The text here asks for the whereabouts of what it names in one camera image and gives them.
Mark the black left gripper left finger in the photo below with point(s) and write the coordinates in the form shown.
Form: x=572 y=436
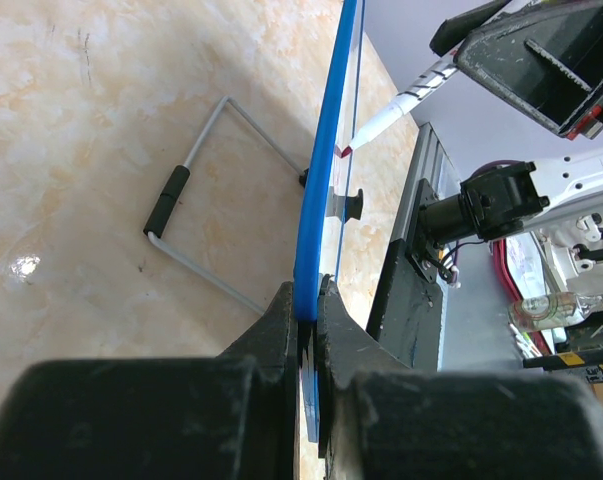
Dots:
x=232 y=416

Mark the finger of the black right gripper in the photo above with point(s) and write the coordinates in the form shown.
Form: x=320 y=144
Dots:
x=546 y=61
x=453 y=31

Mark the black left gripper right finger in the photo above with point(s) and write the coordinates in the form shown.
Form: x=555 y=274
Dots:
x=379 y=419

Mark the magenta capped whiteboard marker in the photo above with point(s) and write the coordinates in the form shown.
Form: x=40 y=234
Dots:
x=422 y=87

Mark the blue framed whiteboard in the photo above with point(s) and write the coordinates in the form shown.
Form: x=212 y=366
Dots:
x=326 y=206

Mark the clear bottle in background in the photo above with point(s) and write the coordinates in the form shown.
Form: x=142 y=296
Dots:
x=557 y=310

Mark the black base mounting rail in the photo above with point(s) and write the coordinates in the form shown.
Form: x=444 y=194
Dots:
x=406 y=318

